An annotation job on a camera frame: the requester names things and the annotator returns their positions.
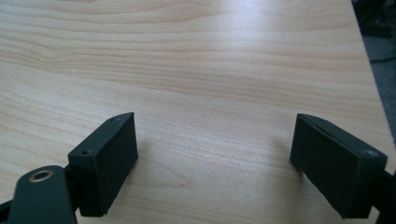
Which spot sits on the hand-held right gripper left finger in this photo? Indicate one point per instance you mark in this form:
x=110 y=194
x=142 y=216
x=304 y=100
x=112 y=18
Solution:
x=106 y=165

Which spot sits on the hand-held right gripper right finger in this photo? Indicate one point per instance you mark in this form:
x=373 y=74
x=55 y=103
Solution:
x=336 y=168

